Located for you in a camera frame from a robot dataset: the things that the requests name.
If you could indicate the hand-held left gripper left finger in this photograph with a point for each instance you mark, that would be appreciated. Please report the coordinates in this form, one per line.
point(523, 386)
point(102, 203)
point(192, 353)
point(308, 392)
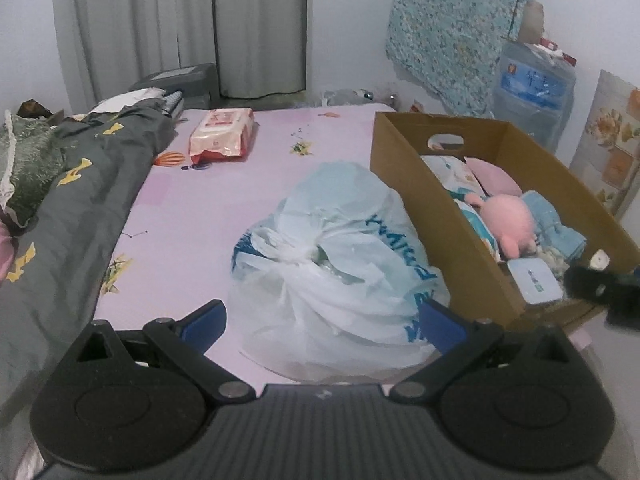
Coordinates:
point(205, 325)

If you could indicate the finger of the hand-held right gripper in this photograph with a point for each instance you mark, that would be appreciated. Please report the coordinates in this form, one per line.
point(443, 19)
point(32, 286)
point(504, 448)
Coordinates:
point(595, 287)

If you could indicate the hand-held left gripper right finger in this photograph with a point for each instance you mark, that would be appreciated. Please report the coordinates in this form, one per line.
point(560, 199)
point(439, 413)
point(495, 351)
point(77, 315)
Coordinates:
point(440, 327)

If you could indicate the blue striped towel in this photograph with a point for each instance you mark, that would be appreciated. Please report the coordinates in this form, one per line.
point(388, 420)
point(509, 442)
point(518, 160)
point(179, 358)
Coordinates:
point(555, 225)

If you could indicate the pink plush toy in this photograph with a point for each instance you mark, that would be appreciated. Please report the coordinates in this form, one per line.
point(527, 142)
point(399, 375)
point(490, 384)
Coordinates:
point(505, 220)

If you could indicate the white plastic bag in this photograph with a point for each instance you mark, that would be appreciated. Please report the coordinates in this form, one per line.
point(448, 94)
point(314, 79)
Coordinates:
point(340, 270)

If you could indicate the brown cardboard box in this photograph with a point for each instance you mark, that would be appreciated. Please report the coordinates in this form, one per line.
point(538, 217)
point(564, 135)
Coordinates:
point(400, 175)

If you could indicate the white tissue roll pack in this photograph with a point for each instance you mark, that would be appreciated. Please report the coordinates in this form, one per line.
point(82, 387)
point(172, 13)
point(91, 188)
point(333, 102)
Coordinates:
point(450, 170)

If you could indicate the brown soft object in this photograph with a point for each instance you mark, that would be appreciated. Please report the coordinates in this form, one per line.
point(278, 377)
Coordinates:
point(32, 109)

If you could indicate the green white fluffy cloth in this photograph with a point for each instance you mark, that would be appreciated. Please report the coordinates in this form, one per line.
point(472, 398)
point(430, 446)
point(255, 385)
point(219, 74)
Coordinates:
point(550, 260)

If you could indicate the light blue tissue pack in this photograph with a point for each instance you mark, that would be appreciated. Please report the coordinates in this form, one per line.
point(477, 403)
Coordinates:
point(535, 280)

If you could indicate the pink printed bed sheet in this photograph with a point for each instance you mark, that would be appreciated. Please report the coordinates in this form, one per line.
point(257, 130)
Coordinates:
point(210, 210)

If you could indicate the grey blanket with yellow prints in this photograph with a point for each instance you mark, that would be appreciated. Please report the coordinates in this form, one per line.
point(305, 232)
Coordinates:
point(75, 220)

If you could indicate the red white wet wipes pack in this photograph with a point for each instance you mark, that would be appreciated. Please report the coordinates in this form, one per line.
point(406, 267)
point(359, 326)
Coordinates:
point(220, 132)

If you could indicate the large water jug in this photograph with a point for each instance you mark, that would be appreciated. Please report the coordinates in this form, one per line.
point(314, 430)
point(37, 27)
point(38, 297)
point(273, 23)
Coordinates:
point(535, 95)

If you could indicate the pink dotted quilt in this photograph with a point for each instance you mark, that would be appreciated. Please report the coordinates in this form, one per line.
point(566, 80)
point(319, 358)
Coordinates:
point(4, 255)

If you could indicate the green fuzzy pillow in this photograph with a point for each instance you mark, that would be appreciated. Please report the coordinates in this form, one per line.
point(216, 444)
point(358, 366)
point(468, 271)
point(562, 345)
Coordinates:
point(30, 160)

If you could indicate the dark grey storage box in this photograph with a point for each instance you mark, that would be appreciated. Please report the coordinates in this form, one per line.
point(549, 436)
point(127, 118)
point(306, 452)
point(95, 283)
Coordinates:
point(190, 80)

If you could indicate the teal floral cloth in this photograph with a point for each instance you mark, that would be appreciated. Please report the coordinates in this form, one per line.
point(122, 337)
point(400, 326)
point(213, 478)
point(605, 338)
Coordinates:
point(450, 35)

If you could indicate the grey curtain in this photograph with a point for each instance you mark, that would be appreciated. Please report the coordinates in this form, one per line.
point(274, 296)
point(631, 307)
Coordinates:
point(175, 25)

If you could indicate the floral wall poster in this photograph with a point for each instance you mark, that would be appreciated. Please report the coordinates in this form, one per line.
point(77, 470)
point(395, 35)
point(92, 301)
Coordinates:
point(610, 150)

